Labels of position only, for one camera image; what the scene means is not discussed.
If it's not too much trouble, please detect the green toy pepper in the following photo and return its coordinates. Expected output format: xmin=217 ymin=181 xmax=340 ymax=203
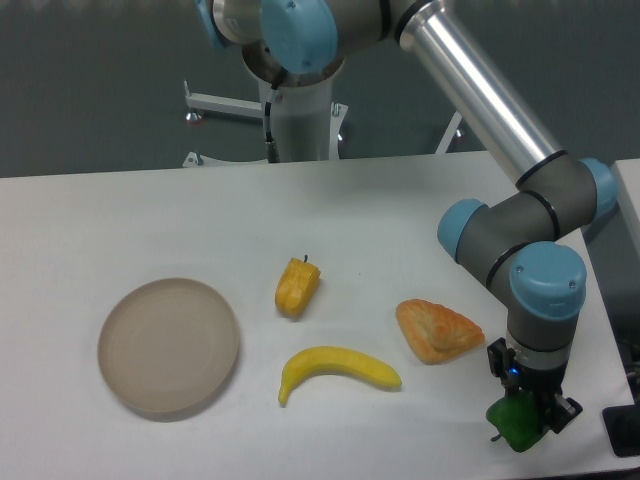
xmin=486 ymin=391 xmax=544 ymax=453

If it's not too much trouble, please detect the yellow toy pepper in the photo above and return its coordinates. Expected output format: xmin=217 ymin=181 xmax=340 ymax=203
xmin=274 ymin=256 xmax=321 ymax=318

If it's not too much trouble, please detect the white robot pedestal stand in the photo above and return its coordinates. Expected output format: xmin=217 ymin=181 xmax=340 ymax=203
xmin=180 ymin=74 xmax=466 ymax=169

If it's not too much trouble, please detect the orange toy pastry triangle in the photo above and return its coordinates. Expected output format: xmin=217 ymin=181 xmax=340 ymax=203
xmin=395 ymin=299 xmax=485 ymax=365

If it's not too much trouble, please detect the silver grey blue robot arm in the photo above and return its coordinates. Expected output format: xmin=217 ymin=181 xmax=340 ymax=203
xmin=196 ymin=1 xmax=617 ymax=432

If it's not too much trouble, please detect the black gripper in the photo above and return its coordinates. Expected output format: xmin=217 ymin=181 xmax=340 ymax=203
xmin=487 ymin=337 xmax=583 ymax=435

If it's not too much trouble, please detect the beige round plate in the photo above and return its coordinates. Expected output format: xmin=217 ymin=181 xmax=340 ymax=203
xmin=97 ymin=278 xmax=240 ymax=422

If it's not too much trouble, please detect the yellow toy banana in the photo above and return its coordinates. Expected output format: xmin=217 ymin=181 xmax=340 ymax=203
xmin=277 ymin=346 xmax=402 ymax=407

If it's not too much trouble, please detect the black cable on pedestal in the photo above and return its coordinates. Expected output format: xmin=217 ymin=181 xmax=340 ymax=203
xmin=263 ymin=67 xmax=290 ymax=164

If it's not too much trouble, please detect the black device at right edge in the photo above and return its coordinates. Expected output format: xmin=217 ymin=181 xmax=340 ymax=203
xmin=602 ymin=405 xmax=639 ymax=458

